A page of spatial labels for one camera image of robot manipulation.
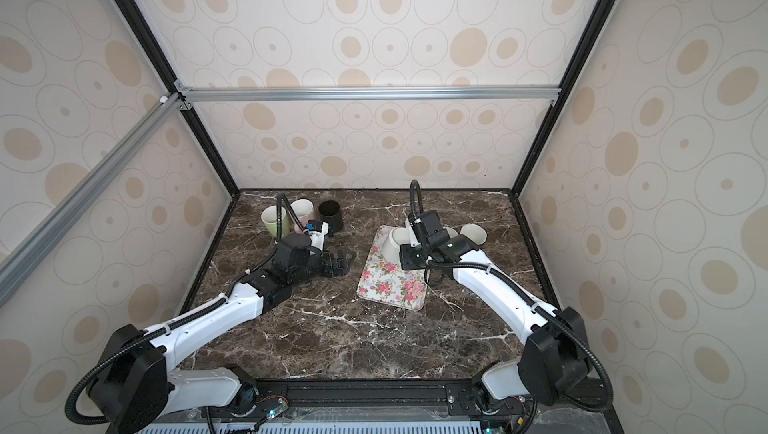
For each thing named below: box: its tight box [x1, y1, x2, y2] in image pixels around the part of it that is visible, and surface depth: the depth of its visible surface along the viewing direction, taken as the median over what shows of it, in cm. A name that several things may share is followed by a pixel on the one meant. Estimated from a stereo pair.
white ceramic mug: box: [374, 225, 411, 267], surface depth 86 cm
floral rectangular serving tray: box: [356, 225, 428, 311], surface depth 96 cm
